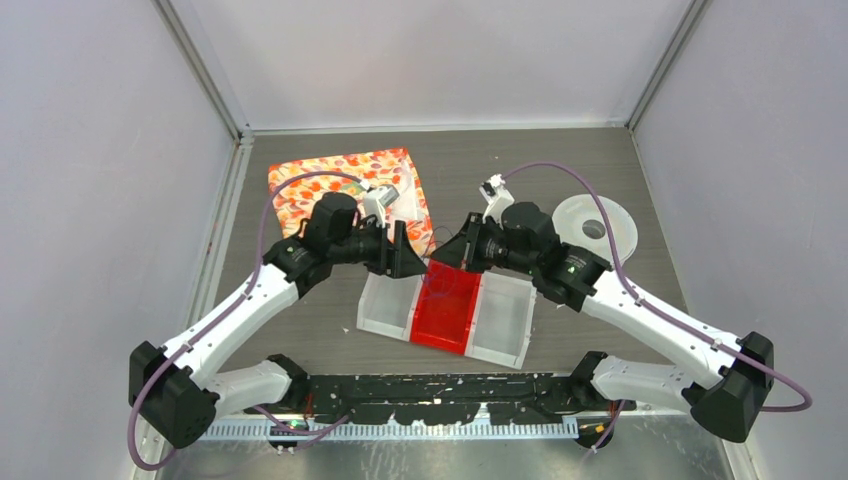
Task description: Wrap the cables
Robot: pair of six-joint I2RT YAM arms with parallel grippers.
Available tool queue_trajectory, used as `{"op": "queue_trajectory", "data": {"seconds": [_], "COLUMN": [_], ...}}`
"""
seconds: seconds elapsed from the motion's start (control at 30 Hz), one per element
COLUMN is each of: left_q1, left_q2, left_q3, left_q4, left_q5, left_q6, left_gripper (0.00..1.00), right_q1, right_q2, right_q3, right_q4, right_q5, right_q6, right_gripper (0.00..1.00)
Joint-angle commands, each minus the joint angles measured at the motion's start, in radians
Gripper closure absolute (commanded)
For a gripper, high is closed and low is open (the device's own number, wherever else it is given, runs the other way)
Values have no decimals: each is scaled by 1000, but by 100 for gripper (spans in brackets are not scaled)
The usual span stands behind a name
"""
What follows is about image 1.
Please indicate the right white plastic bin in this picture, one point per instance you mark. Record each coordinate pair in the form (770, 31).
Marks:
(502, 321)

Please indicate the white perforated cable spool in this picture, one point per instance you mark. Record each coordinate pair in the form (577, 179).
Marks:
(578, 221)

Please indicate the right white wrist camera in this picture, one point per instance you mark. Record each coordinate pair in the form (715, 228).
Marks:
(497, 196)

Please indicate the left white plastic bin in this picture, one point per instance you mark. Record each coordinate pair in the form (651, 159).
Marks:
(387, 306)

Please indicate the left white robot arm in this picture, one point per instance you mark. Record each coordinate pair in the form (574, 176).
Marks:
(179, 389)

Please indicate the white plastic bin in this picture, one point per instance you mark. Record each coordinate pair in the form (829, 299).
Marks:
(502, 321)
(387, 306)

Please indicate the red plastic bin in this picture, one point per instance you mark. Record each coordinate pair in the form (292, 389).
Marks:
(445, 308)

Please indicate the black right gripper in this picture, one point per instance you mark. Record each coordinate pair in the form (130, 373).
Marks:
(452, 253)

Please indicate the slotted white cable duct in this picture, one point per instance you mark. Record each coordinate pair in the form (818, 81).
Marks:
(479, 429)

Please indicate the floral orange cloth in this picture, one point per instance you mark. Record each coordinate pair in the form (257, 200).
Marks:
(383, 167)

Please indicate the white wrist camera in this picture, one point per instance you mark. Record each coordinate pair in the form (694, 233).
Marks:
(497, 196)
(377, 200)

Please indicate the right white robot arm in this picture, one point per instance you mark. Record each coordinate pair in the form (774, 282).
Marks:
(703, 377)

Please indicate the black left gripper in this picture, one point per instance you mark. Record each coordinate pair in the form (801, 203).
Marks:
(397, 259)

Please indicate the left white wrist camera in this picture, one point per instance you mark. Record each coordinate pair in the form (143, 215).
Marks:
(377, 200)

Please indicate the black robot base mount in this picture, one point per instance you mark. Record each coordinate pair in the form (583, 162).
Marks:
(439, 399)

